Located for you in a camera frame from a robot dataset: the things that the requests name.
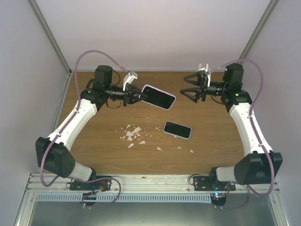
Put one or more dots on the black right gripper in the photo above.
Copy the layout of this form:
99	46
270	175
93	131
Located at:
202	89

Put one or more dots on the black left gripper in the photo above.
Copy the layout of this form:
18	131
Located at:
130	91

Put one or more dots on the phone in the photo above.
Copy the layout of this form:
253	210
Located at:
157	97
177	130

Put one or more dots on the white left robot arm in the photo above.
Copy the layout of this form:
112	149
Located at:
54	152

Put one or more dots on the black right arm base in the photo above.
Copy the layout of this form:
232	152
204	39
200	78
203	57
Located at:
204	183

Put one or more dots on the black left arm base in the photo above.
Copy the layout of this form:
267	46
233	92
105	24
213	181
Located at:
102	184

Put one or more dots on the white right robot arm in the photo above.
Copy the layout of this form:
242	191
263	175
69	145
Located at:
260	163

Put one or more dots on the phone in blue case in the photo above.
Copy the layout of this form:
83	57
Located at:
177	130

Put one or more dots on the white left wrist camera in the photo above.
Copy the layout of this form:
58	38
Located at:
129	79

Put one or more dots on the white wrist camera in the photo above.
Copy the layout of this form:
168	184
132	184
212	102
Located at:
129	79
204	68

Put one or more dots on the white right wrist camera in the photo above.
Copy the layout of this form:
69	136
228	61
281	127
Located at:
204	68

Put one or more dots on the aluminium mounting rail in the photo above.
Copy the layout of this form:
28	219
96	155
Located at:
130	183

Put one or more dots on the grey left corner post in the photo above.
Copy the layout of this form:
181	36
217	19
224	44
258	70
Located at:
41	19

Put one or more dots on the grey aluminium corner post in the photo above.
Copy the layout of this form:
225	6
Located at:
271	6

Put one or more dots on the grey slotted cable duct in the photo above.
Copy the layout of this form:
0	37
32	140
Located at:
127	197

